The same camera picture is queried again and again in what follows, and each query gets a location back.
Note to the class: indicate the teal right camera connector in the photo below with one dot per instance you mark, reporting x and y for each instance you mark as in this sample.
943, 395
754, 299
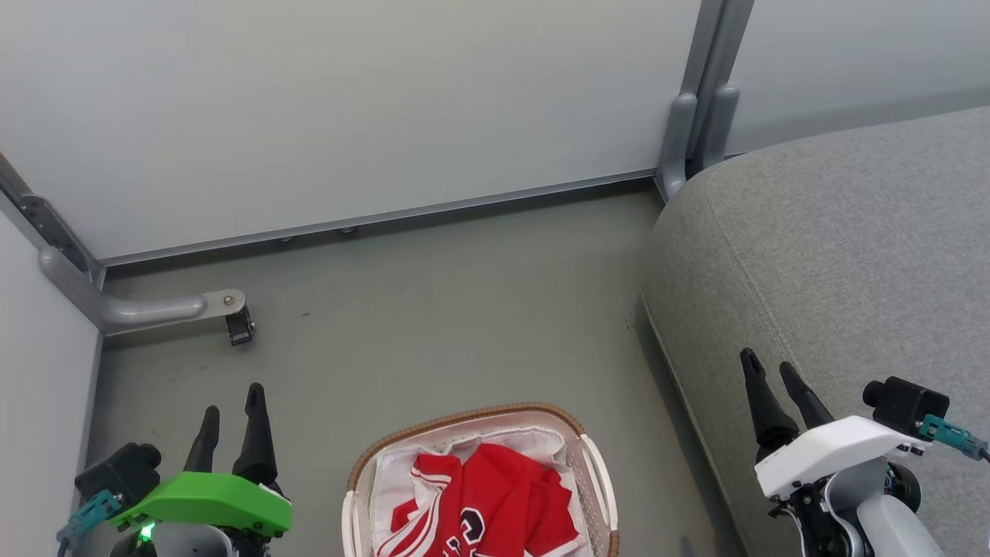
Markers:
947, 433

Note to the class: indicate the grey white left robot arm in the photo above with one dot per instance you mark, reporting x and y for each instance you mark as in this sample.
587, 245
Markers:
186, 543

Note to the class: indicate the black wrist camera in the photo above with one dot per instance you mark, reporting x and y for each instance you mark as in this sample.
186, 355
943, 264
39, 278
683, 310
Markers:
905, 406
124, 472

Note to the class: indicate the grey fabric sofa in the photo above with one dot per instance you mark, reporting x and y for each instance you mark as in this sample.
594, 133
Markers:
851, 255

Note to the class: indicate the white wicker-rimmed laundry basket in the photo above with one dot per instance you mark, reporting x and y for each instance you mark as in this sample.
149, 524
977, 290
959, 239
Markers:
597, 495

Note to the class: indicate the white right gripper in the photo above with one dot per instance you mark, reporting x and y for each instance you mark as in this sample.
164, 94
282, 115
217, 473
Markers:
835, 449

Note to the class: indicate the teal camera connector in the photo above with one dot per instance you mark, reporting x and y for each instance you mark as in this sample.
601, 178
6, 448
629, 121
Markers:
947, 433
89, 514

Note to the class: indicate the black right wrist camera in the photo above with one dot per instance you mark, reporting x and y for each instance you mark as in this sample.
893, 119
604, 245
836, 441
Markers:
905, 406

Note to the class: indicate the grey tubular partition foot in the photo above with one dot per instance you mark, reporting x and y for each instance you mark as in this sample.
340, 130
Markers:
131, 309

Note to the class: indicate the grey partition post with feet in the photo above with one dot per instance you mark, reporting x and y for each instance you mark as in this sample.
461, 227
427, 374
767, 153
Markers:
708, 70

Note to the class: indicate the small black caster wheel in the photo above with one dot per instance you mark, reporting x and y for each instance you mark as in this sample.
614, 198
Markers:
240, 329

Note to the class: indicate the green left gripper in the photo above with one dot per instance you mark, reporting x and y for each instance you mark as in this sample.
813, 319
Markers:
209, 495

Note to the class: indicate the red white basketball jersey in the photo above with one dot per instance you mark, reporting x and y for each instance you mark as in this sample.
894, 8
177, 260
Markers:
503, 483

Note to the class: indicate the grey partition corner post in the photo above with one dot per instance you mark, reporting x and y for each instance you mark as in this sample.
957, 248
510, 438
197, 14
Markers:
48, 223

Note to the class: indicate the teal left camera connector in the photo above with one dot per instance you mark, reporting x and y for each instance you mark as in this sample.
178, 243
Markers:
89, 514

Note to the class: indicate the grey partition bottom rail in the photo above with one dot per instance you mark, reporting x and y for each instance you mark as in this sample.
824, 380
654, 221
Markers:
387, 216

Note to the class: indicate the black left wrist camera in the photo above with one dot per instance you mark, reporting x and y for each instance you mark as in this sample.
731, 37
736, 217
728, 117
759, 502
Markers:
124, 472

